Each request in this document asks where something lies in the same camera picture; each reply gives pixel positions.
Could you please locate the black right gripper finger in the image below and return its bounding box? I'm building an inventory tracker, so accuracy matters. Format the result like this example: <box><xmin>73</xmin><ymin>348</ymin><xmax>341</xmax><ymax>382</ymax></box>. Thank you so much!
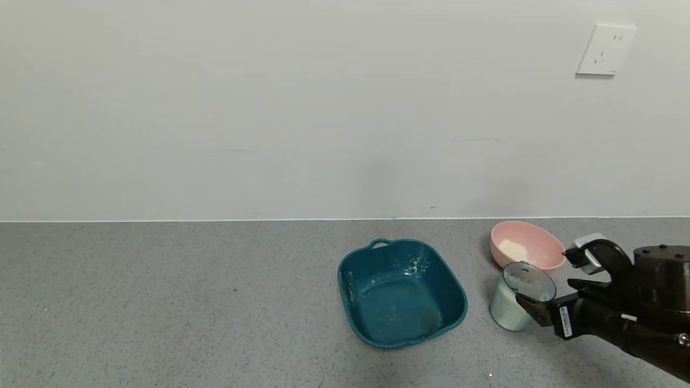
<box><xmin>515</xmin><ymin>293</ymin><xmax>554</xmax><ymax>328</ymax></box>
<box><xmin>567</xmin><ymin>278</ymin><xmax>612</xmax><ymax>293</ymax></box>

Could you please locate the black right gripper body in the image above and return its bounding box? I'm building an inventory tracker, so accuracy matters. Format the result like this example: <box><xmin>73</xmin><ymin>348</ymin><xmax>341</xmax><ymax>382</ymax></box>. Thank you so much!
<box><xmin>550</xmin><ymin>288</ymin><xmax>629</xmax><ymax>341</ymax></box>

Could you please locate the clear ribbed plastic cup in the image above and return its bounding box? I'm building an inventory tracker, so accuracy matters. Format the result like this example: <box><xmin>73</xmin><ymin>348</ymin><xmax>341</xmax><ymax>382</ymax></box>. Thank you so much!
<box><xmin>489</xmin><ymin>261</ymin><xmax>557</xmax><ymax>332</ymax></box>

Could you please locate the pink round bowl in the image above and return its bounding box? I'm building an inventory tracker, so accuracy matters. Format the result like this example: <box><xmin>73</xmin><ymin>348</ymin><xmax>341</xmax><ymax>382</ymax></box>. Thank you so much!
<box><xmin>490</xmin><ymin>220</ymin><xmax>567</xmax><ymax>271</ymax></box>

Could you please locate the white powder heap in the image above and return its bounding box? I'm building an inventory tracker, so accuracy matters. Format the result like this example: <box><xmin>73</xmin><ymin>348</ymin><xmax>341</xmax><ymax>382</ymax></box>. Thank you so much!
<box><xmin>498</xmin><ymin>239</ymin><xmax>530</xmax><ymax>262</ymax></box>

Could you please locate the teal square plastic basin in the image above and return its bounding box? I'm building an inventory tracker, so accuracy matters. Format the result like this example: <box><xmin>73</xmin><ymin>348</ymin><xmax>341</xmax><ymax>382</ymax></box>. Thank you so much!
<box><xmin>338</xmin><ymin>239</ymin><xmax>468</xmax><ymax>349</ymax></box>

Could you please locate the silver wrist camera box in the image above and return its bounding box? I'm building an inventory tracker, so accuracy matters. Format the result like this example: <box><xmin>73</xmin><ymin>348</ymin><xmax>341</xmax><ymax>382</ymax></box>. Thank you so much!
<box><xmin>563</xmin><ymin>233</ymin><xmax>608</xmax><ymax>275</ymax></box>

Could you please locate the black camera cable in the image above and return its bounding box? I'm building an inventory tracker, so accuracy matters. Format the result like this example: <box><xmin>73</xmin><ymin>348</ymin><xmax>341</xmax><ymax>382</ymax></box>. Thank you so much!
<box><xmin>584</xmin><ymin>238</ymin><xmax>634</xmax><ymax>282</ymax></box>

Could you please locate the white wall socket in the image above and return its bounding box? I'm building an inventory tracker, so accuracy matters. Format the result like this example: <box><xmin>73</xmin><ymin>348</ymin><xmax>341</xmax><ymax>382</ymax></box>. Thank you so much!
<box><xmin>575</xmin><ymin>24</ymin><xmax>637</xmax><ymax>76</ymax></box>

